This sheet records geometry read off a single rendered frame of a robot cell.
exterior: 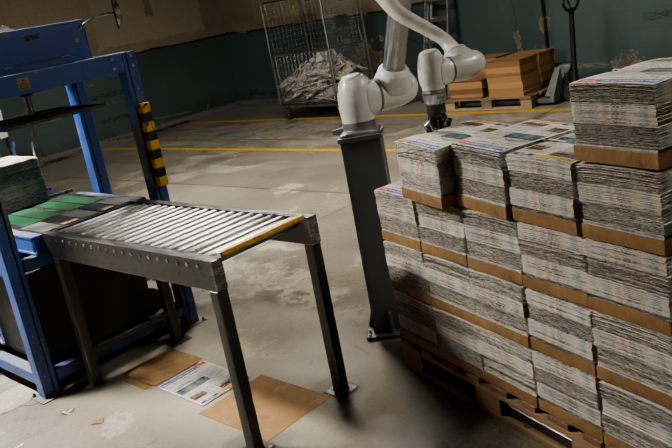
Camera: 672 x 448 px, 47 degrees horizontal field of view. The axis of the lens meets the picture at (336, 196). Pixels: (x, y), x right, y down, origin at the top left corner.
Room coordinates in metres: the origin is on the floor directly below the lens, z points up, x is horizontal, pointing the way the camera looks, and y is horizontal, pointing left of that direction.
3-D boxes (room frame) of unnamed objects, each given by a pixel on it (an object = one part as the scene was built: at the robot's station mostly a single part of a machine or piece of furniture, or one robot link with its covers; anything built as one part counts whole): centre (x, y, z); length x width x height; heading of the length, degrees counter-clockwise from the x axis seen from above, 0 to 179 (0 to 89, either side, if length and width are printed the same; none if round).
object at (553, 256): (2.75, -0.59, 0.42); 1.17 x 0.39 x 0.83; 27
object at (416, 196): (2.83, -0.38, 0.86); 0.29 x 0.16 x 0.04; 23
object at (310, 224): (3.53, 0.58, 0.74); 1.34 x 0.05 x 0.12; 44
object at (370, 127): (3.61, -0.15, 1.03); 0.22 x 0.18 x 0.06; 81
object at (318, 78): (11.27, -0.13, 0.85); 1.21 x 0.83 x 1.71; 44
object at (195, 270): (3.18, 0.94, 0.74); 1.34 x 0.05 x 0.12; 44
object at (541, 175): (2.36, -0.78, 0.95); 0.38 x 0.29 x 0.23; 115
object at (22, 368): (4.08, 1.47, 0.38); 0.94 x 0.69 x 0.63; 134
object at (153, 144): (4.13, 0.91, 1.05); 0.05 x 0.05 x 0.45; 44
